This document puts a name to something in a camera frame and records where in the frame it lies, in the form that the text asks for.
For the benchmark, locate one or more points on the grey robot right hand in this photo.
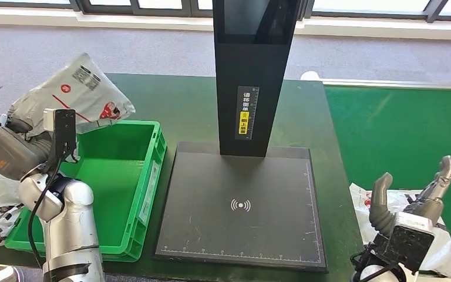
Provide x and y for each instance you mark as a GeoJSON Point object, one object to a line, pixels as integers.
{"type": "Point", "coordinates": [381, 218]}

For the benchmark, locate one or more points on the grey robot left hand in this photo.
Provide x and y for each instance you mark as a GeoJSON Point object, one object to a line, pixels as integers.
{"type": "Point", "coordinates": [7, 151]}

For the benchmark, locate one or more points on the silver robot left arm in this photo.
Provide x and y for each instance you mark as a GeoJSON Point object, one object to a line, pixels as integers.
{"type": "Point", "coordinates": [70, 233]}

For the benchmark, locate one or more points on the black inbound scanner machine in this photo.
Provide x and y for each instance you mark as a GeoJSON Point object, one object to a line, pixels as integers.
{"type": "Point", "coordinates": [241, 233]}

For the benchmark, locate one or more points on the white conveyor roller end cap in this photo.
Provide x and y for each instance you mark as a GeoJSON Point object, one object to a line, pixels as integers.
{"type": "Point", "coordinates": [311, 76]}

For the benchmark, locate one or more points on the green plastic crate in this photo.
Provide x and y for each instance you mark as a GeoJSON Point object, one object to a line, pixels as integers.
{"type": "Point", "coordinates": [112, 183]}

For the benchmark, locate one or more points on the silver rounded metal part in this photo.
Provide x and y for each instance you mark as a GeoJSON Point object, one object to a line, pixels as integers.
{"type": "Point", "coordinates": [0, 275]}

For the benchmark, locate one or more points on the white window sill ledge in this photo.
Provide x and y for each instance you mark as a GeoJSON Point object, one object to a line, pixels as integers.
{"type": "Point", "coordinates": [54, 18]}

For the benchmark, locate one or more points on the clear crate label holder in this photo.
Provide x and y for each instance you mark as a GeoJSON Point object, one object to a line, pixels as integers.
{"type": "Point", "coordinates": [149, 194]}

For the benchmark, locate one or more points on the black yellow scanner label sticker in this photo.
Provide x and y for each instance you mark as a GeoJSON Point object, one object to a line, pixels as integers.
{"type": "Point", "coordinates": [247, 113]}

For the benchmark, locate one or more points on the dark green table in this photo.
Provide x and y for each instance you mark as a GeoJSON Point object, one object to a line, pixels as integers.
{"type": "Point", "coordinates": [171, 97]}

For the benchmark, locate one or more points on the dark scanner screen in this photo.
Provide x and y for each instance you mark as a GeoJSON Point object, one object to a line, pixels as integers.
{"type": "Point", "coordinates": [245, 15]}

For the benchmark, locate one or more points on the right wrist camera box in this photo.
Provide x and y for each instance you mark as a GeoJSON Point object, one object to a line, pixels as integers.
{"type": "Point", "coordinates": [404, 245]}

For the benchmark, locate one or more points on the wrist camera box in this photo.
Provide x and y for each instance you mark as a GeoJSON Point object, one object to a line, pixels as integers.
{"type": "Point", "coordinates": [65, 128]}
{"type": "Point", "coordinates": [404, 245]}

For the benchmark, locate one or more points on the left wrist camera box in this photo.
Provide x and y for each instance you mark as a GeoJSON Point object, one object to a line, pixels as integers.
{"type": "Point", "coordinates": [65, 128]}

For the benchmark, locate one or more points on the silver conveyor side rail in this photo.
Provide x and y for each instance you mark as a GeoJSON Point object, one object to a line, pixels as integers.
{"type": "Point", "coordinates": [404, 84]}

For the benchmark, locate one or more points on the dark window frame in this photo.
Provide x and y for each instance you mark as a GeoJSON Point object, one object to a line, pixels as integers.
{"type": "Point", "coordinates": [163, 11]}

